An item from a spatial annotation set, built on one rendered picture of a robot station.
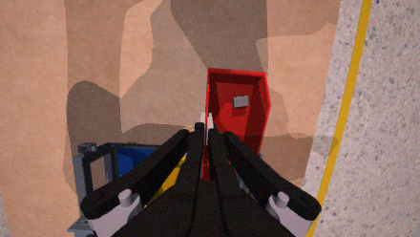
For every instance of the yellow bin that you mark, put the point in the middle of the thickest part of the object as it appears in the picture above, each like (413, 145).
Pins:
(170, 180)

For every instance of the small grey block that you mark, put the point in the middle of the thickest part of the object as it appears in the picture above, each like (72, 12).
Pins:
(240, 101)

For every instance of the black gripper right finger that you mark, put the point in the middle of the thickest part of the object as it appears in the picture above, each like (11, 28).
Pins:
(290, 205)

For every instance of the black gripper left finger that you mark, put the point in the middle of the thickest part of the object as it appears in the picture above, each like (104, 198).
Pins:
(114, 204)

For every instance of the dark red bin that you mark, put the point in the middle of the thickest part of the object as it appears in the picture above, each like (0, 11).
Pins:
(246, 122)

